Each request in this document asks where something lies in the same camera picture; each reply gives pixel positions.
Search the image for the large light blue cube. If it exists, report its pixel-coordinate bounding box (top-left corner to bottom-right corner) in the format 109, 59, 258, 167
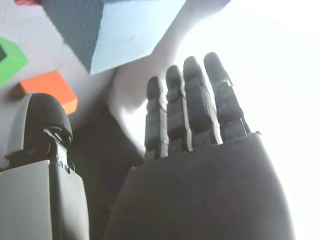
41, 0, 188, 76

